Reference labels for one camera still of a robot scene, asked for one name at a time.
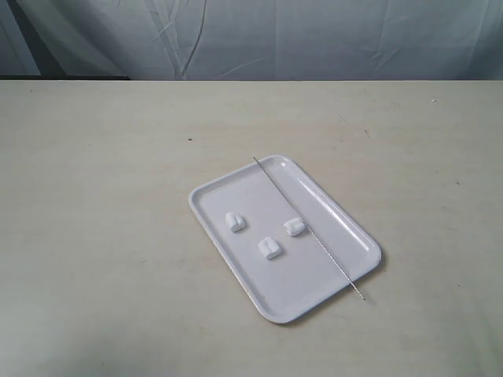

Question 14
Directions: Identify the thin metal skewer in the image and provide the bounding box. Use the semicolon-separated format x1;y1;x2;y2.
252;156;366;301

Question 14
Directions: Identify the white marshmallow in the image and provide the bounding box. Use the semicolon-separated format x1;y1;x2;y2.
225;212;246;232
283;218;306;237
257;236;283;261

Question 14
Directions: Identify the white rectangular plastic tray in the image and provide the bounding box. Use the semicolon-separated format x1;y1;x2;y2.
189;155;382;324

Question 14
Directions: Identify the white backdrop curtain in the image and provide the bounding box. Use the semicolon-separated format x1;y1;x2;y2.
1;0;502;81

